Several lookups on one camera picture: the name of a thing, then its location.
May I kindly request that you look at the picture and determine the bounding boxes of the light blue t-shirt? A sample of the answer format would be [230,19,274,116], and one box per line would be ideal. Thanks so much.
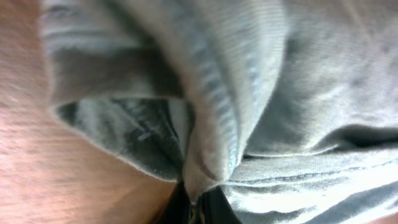
[40,0,397,223]

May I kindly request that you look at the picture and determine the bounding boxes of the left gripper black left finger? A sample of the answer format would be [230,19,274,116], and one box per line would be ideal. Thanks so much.
[155,182,191,224]

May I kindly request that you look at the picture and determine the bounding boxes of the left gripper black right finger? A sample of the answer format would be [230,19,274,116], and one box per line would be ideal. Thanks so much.
[198,187,241,224]

